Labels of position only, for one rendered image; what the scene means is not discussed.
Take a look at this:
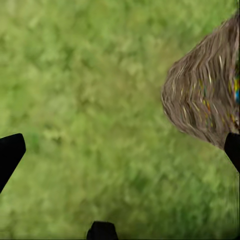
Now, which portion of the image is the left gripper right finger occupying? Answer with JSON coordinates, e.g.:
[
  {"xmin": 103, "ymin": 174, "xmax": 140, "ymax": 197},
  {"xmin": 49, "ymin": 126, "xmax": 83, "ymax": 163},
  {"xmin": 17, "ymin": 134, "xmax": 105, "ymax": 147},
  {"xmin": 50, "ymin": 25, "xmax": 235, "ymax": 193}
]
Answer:
[{"xmin": 224, "ymin": 133, "xmax": 240, "ymax": 173}]

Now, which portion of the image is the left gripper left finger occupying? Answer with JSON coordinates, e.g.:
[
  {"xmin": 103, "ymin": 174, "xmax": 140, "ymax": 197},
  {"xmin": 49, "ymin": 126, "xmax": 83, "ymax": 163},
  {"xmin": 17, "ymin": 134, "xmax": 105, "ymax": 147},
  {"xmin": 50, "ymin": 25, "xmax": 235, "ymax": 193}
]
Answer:
[{"xmin": 0, "ymin": 133, "xmax": 26, "ymax": 193}]

